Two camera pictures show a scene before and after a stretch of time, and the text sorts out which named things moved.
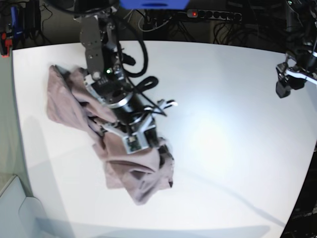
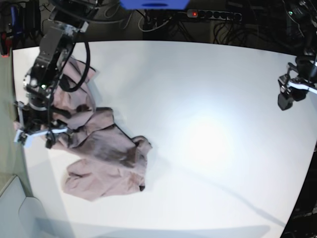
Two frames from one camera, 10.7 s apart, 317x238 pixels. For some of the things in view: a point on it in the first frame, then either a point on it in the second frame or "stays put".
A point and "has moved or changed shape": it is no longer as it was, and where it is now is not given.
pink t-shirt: x=145 y=174 has moved or changed shape
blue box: x=172 y=4 stays put
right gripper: x=135 y=117 to x=33 y=120
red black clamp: x=6 y=42 stays put
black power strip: x=214 y=14 stays put
